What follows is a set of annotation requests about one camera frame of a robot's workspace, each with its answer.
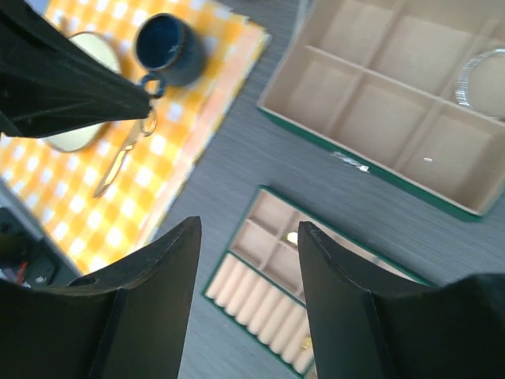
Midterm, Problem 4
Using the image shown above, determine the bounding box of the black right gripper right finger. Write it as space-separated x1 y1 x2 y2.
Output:
297 222 504 378

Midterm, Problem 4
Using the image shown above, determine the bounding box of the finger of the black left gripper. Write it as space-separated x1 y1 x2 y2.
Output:
1 1 152 138

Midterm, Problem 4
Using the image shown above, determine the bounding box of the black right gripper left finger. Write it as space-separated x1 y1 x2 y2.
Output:
1 216 202 378

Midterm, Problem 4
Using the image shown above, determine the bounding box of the green jewelry tray insert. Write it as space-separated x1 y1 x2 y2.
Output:
202 186 427 378

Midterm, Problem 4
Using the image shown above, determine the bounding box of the silver necklace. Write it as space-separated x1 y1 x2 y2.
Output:
453 47 505 122

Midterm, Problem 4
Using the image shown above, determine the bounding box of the green jewelry box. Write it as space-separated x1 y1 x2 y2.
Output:
258 1 504 220

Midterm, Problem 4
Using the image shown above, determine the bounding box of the beige bird pattern plate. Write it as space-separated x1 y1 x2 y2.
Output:
43 32 122 152

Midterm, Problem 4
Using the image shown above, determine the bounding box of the dark blue mug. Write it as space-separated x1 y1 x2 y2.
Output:
133 13 207 99

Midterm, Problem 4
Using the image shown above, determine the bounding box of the orange white checkered cloth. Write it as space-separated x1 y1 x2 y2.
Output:
1 1 270 274

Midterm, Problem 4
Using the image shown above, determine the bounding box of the black handled knife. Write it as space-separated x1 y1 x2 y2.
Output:
92 121 141 198

